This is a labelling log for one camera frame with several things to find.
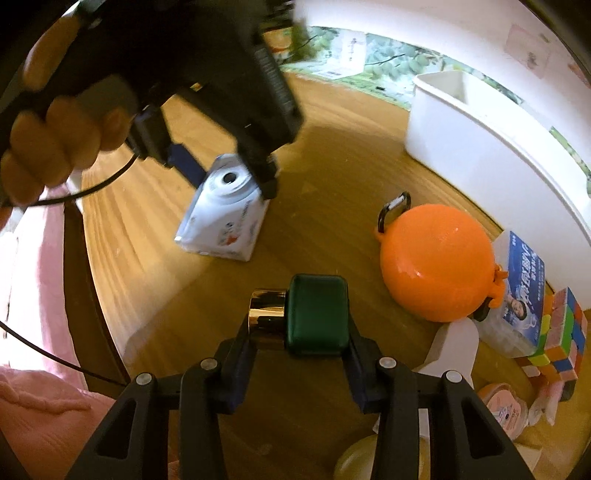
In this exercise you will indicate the pink blanket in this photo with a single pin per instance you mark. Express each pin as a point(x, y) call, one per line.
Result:
point(37, 415)

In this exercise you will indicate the white plastic storage bin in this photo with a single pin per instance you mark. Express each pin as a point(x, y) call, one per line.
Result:
point(471, 134)

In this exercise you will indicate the white paper box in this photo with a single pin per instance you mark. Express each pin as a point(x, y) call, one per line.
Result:
point(351, 50)

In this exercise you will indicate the person's left hand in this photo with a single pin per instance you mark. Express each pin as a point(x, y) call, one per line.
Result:
point(51, 143)

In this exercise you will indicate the pink wall sticker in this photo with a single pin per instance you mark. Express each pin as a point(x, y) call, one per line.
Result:
point(528, 46)

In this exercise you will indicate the orange round case with carabiner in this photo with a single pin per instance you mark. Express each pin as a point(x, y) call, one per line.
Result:
point(434, 263)

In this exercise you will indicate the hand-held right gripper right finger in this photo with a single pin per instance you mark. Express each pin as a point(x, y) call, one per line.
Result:
point(358, 369)

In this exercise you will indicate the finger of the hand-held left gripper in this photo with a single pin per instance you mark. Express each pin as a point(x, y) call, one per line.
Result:
point(263, 170)
point(184, 161)

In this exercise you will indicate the pink round packet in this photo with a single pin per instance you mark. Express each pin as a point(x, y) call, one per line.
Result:
point(501, 408)

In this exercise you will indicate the multicoloured puzzle cube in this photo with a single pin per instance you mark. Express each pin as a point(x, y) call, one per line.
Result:
point(561, 332)

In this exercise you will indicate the pale yellow round container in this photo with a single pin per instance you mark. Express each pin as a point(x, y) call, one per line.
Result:
point(358, 459)

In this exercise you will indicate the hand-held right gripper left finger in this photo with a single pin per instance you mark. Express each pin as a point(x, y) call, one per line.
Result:
point(235, 369)

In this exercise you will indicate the clear box with blue label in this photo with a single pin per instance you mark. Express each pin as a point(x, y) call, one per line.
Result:
point(519, 286)

